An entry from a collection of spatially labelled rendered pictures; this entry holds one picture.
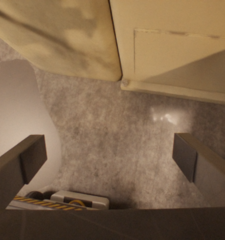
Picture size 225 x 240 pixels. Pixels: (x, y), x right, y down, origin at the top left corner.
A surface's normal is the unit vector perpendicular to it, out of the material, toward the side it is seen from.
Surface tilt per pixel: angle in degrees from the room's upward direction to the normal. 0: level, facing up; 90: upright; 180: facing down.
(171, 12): 90
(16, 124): 0
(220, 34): 90
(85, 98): 0
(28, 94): 0
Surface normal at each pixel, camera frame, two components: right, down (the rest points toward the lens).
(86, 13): -0.18, 0.98
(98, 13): 0.20, 0.96
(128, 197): -0.13, -0.15
